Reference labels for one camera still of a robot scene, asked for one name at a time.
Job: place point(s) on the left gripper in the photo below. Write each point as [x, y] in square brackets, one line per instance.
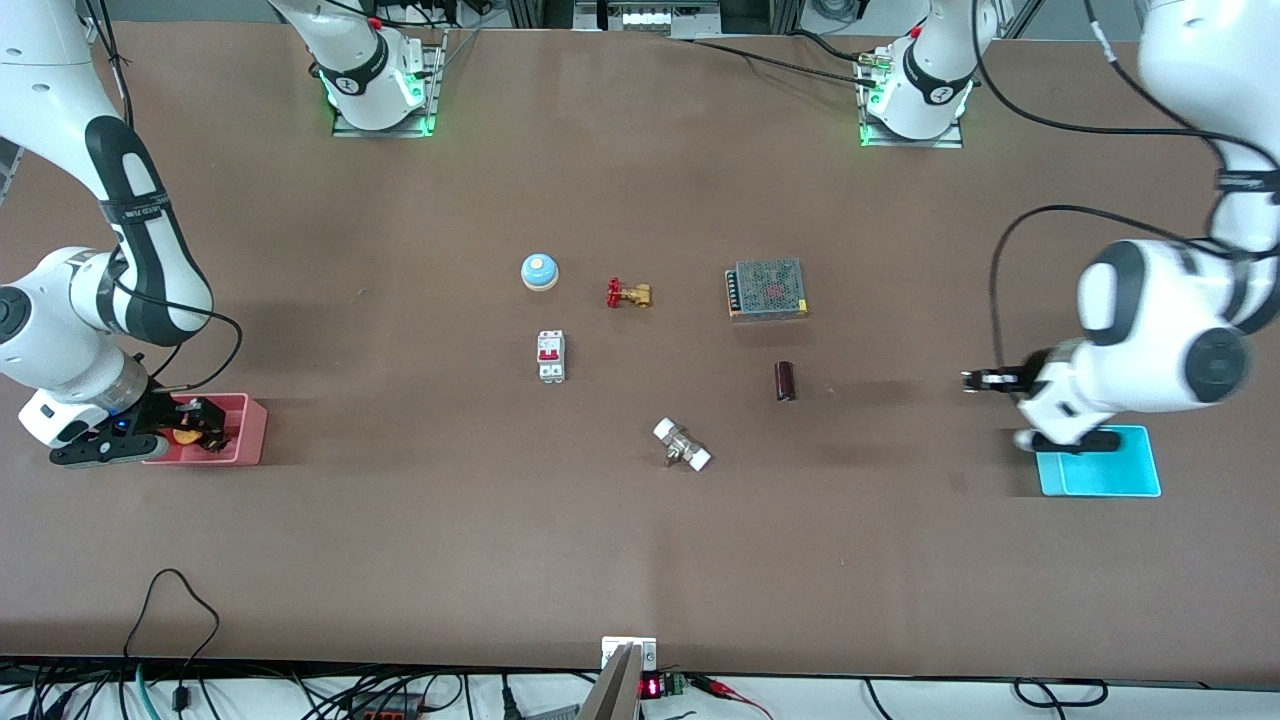
[1020, 379]

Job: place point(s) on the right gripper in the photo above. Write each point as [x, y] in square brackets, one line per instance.
[163, 409]

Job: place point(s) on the yellow push button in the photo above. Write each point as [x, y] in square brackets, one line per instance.
[185, 436]

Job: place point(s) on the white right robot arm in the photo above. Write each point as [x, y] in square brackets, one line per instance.
[40, 60]

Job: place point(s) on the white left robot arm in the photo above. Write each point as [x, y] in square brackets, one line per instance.
[1160, 320]

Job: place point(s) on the pink plastic bin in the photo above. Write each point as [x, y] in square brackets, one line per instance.
[250, 430]

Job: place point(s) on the cyan plastic bin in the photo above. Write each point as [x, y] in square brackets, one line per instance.
[1110, 475]

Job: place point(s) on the dark red cylindrical capacitor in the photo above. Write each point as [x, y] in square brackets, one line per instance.
[785, 381]

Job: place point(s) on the metal mesh power supply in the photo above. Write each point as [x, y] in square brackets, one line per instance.
[768, 288]

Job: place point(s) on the silver fitting white caps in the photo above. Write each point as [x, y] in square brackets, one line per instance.
[680, 445]

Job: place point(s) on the white red circuit breaker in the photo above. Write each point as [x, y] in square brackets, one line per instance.
[551, 355]

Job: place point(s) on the blue dome bell button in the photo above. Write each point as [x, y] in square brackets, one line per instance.
[539, 272]

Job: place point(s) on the red clip lead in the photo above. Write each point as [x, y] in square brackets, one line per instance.
[720, 688]

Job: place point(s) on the white mounting plate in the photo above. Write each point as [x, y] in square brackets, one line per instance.
[647, 655]

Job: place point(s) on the red digit display module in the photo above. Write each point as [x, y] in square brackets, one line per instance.
[652, 687]

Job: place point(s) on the grey metal bar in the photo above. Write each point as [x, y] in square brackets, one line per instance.
[612, 695]

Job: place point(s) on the white labelled control box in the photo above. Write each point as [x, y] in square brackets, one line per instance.
[645, 18]

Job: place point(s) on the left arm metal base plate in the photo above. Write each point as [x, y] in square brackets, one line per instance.
[945, 141]

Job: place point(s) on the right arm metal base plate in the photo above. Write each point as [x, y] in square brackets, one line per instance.
[437, 60]

